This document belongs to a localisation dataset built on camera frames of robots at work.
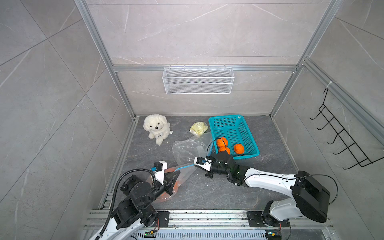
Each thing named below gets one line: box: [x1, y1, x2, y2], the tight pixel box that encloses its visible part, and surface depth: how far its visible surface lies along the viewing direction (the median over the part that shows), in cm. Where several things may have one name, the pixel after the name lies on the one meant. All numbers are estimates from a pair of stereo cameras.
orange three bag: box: [234, 143, 245, 155], surface depth 95 cm
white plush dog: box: [143, 113, 173, 146], surface depth 95 cm
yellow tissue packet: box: [189, 121, 209, 136], surface depth 109 cm
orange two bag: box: [217, 137, 228, 148], surface depth 98 cm
